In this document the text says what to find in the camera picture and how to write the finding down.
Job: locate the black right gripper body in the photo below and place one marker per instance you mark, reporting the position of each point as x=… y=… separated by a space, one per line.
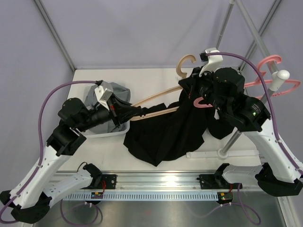
x=202 y=86

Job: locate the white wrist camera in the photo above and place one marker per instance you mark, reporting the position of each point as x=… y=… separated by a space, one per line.
x=212 y=58
x=103 y=93

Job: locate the black shirt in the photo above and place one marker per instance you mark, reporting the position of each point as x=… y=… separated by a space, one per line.
x=170 y=136

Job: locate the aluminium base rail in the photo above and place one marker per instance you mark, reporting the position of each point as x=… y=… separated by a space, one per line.
x=160 y=181

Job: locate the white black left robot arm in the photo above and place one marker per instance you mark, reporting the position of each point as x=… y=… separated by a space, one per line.
x=33 y=197

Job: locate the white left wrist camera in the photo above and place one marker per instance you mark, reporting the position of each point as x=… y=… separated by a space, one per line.
x=103 y=93

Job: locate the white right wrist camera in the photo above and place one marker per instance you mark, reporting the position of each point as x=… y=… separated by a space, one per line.
x=212 y=58

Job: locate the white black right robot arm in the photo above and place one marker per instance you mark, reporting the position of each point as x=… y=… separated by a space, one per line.
x=224 y=89

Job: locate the pink plastic hanger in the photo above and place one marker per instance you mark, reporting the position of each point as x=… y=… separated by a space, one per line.
x=270 y=59

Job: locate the white slotted cable duct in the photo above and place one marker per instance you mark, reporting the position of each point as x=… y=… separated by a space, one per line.
x=142 y=196

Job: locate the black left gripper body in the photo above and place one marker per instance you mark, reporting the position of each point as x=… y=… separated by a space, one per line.
x=113 y=107

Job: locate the white plastic basket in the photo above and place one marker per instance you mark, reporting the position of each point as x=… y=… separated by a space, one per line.
x=107 y=129

